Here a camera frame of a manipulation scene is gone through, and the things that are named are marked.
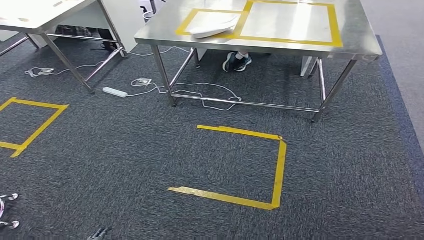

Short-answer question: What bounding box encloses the white top steel table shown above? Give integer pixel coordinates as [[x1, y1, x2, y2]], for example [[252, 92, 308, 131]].
[[0, 0, 128, 96]]

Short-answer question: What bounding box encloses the white floor cable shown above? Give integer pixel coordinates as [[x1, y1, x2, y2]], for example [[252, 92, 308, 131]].
[[127, 46, 192, 57], [127, 77, 243, 112], [24, 61, 107, 79]]

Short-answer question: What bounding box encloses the yellow floor tape strip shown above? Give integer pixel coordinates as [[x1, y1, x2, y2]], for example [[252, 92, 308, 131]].
[[167, 124, 288, 212]]

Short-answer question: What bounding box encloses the large yellow tape frame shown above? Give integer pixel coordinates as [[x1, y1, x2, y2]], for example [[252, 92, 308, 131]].
[[233, 0, 344, 48]]

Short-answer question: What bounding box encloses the white office desk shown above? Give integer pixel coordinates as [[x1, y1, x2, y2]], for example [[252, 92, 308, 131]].
[[0, 0, 147, 53]]

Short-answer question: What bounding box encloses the white power strip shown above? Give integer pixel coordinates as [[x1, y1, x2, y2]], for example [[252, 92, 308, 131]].
[[102, 86, 129, 99]]

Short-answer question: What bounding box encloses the steel workbench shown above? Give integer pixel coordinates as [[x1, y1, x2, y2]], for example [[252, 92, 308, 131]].
[[134, 0, 383, 124]]

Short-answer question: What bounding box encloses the white plastic cover part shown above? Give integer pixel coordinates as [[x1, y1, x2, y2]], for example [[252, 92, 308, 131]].
[[188, 14, 241, 40]]

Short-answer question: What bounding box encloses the black office chair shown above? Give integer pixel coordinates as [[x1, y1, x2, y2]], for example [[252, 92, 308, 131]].
[[89, 28, 118, 52]]

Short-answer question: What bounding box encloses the small yellow tape frame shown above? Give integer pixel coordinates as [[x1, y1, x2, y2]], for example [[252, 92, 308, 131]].
[[174, 8, 249, 39]]

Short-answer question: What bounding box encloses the person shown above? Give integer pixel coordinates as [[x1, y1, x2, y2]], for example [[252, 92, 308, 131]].
[[222, 51, 253, 73]]

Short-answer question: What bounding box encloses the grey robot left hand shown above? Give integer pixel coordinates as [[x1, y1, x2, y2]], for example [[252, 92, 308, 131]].
[[87, 226, 112, 240]]

